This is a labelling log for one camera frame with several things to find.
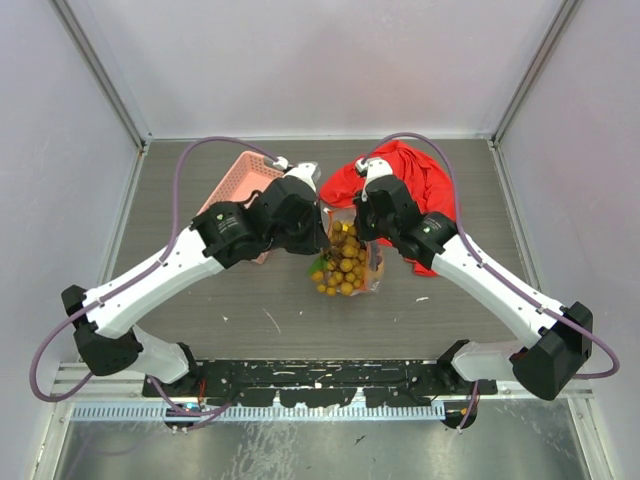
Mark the clear zip top bag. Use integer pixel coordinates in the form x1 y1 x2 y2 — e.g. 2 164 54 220
307 207 384 296

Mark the brown longan bunch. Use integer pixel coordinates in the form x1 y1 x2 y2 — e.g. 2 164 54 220
308 221 369 296

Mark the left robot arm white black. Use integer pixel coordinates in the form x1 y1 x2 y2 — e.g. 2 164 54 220
61 170 328 396

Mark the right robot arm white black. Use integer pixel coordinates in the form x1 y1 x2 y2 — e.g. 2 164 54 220
354 174 593 400

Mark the pink plastic basket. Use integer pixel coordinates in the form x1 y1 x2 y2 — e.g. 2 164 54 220
190 151 284 268

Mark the red cloth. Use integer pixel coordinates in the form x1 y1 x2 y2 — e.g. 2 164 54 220
319 139 462 277

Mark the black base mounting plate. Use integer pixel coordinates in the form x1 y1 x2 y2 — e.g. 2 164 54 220
161 360 473 408

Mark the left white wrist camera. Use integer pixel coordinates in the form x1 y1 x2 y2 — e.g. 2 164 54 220
270 156 321 193

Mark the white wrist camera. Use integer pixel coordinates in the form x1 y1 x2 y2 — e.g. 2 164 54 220
354 157 394 189
270 156 321 193

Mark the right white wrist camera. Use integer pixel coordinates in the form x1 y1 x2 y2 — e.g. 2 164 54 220
354 157 394 189

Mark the white slotted cable duct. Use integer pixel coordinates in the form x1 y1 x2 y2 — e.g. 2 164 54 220
70 401 446 422

